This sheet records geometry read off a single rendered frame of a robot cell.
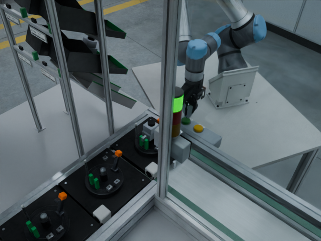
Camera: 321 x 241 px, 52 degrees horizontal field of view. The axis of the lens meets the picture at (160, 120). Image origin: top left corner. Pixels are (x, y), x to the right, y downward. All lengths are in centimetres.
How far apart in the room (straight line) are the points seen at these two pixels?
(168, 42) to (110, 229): 66
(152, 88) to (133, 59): 186
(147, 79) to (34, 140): 70
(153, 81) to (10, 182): 91
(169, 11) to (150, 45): 319
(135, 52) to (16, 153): 246
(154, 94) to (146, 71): 22
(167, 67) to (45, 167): 84
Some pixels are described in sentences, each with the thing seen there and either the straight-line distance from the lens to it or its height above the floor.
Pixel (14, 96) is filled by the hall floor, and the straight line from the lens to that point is 335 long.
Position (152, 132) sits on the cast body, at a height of 107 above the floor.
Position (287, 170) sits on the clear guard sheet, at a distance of 77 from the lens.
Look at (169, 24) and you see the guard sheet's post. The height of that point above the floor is 163.
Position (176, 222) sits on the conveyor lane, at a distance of 123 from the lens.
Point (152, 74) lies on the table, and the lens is 192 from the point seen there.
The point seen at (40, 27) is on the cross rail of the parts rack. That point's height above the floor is 147.
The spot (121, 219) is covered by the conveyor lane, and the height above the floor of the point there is 96.
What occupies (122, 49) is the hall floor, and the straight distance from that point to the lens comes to 384.
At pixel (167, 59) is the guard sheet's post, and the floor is 154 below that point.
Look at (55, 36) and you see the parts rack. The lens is 105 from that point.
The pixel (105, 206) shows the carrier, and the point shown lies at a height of 97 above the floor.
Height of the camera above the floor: 196
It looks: 43 degrees down
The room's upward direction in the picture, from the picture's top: 2 degrees clockwise
